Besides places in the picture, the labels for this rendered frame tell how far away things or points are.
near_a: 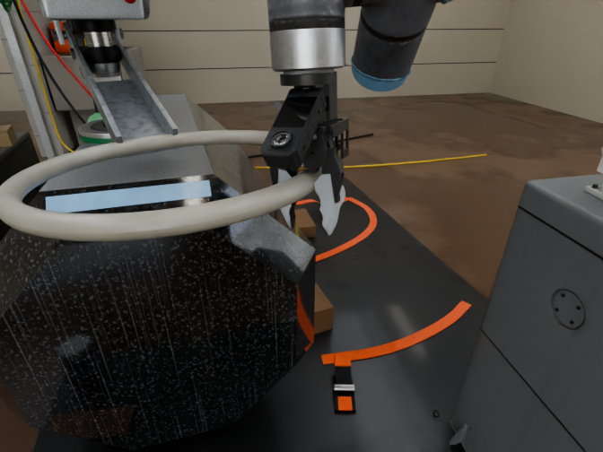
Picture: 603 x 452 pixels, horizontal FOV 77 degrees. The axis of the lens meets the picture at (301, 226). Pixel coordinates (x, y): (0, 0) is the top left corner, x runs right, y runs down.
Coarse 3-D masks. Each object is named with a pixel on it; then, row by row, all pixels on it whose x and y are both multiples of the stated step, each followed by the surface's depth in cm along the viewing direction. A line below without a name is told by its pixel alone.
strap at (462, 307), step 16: (368, 208) 256; (352, 240) 219; (320, 256) 204; (464, 304) 170; (448, 320) 161; (416, 336) 153; (336, 352) 146; (352, 352) 146; (368, 352) 146; (384, 352) 146
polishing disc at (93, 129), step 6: (96, 120) 116; (102, 120) 116; (84, 126) 109; (90, 126) 109; (96, 126) 109; (102, 126) 109; (84, 132) 104; (90, 132) 104; (96, 132) 104; (102, 132) 104; (108, 132) 104
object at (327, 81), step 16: (288, 80) 45; (304, 80) 44; (320, 80) 44; (336, 80) 47; (336, 96) 51; (336, 112) 52; (320, 128) 46; (336, 128) 49; (320, 144) 47; (336, 144) 52; (304, 160) 48; (320, 160) 47
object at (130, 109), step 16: (64, 32) 111; (80, 32) 113; (112, 32) 113; (80, 64) 98; (128, 64) 100; (128, 80) 101; (144, 80) 93; (96, 96) 84; (112, 96) 93; (128, 96) 95; (144, 96) 93; (112, 112) 88; (128, 112) 89; (144, 112) 90; (160, 112) 84; (112, 128) 75; (128, 128) 84; (144, 128) 85; (160, 128) 86; (176, 128) 79
